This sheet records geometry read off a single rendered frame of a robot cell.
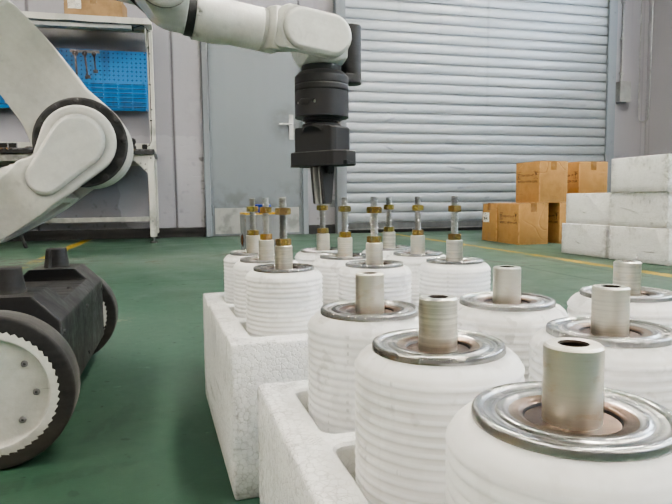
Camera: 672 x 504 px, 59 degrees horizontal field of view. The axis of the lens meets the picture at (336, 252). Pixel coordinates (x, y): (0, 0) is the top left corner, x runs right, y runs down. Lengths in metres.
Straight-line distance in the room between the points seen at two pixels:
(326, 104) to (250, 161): 4.96
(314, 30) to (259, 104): 5.03
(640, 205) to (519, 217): 1.26
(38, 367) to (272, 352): 0.33
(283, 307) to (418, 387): 0.41
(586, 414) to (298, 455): 0.20
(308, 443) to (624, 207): 3.20
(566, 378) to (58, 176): 0.88
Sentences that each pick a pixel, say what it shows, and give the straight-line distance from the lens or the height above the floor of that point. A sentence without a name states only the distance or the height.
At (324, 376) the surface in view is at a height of 0.21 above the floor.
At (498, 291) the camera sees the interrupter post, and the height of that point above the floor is 0.26.
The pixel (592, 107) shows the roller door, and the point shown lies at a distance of 7.39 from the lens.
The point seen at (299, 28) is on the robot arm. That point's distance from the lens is 0.96.
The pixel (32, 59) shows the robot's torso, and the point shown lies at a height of 0.56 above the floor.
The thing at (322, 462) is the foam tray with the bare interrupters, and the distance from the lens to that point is 0.38.
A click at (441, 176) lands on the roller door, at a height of 0.57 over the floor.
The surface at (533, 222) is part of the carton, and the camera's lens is 4.56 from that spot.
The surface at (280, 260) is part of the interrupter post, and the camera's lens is 0.74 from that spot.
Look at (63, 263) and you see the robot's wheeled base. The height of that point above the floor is 0.22.
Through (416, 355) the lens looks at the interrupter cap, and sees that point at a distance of 0.33.
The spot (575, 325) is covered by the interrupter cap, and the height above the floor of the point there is 0.25.
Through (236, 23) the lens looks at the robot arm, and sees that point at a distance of 0.97.
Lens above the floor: 0.34
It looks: 5 degrees down
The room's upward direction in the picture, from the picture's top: 1 degrees counter-clockwise
